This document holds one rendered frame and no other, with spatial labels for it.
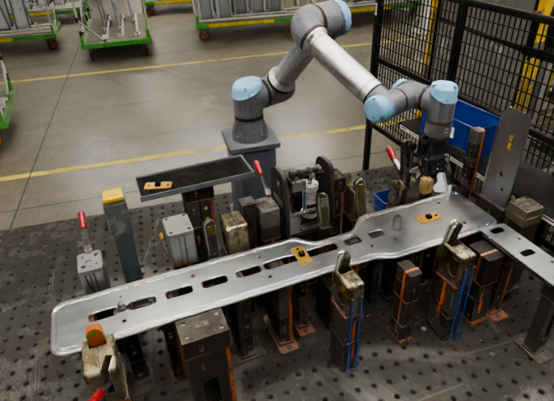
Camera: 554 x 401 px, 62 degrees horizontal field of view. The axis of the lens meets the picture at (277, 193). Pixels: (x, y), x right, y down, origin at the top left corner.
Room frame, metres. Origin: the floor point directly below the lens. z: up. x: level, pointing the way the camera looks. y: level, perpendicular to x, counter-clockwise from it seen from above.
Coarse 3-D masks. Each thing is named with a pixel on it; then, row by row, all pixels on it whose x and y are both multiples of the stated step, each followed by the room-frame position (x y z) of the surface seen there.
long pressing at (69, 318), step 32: (384, 224) 1.22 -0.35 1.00; (416, 224) 1.21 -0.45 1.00; (480, 224) 1.20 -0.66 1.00; (256, 256) 1.08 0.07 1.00; (288, 256) 1.08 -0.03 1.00; (320, 256) 1.07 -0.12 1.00; (352, 256) 1.07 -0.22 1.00; (384, 256) 1.06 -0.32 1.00; (128, 288) 0.96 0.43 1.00; (160, 288) 0.96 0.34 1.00; (192, 288) 0.95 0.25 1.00; (224, 288) 0.95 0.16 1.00; (256, 288) 0.94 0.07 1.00; (64, 320) 0.85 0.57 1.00; (128, 320) 0.84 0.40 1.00; (160, 320) 0.84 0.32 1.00; (64, 352) 0.75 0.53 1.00
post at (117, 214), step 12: (108, 204) 1.19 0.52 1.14; (120, 204) 1.19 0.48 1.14; (108, 216) 1.17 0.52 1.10; (120, 216) 1.18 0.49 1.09; (120, 228) 1.18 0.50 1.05; (132, 228) 1.20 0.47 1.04; (120, 240) 1.18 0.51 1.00; (132, 240) 1.20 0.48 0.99; (120, 252) 1.18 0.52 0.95; (132, 252) 1.19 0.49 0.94; (132, 264) 1.19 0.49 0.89; (132, 276) 1.19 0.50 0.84; (144, 300) 1.19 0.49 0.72
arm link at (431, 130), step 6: (426, 126) 1.23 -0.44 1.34; (432, 126) 1.21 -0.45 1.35; (438, 126) 1.20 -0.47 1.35; (444, 126) 1.20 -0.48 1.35; (450, 126) 1.21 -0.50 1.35; (426, 132) 1.22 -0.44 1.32; (432, 132) 1.21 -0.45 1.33; (438, 132) 1.20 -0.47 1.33; (444, 132) 1.20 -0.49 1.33; (450, 132) 1.21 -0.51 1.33; (438, 138) 1.21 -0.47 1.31; (444, 138) 1.21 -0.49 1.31
